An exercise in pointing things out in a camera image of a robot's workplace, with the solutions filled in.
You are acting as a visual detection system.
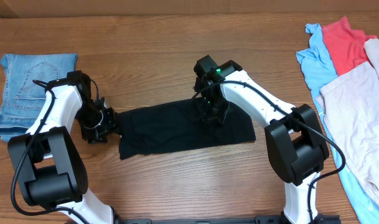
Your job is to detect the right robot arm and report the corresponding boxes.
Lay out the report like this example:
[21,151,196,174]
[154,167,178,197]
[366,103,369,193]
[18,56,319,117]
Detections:
[194,55,329,223]

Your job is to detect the light blue garment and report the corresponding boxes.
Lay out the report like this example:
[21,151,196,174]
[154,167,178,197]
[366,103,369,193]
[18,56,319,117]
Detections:
[296,24,379,223]

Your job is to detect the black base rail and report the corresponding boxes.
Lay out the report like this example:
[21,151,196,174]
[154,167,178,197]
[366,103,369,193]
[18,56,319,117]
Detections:
[114,214,342,224]

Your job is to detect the black t-shirt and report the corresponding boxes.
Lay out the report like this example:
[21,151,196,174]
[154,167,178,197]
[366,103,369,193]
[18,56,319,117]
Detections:
[118,98,256,160]

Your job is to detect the red garment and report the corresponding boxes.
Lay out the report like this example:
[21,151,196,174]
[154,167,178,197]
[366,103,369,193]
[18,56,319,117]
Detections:
[322,16,377,76]

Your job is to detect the folded blue denim jeans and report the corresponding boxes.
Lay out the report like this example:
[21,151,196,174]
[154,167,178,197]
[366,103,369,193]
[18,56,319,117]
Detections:
[0,54,77,142]

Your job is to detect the beige garment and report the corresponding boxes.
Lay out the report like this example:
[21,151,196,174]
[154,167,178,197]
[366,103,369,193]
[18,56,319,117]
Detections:
[317,39,379,208]

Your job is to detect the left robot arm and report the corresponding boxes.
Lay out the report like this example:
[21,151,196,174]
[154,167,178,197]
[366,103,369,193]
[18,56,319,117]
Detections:
[7,70,121,224]

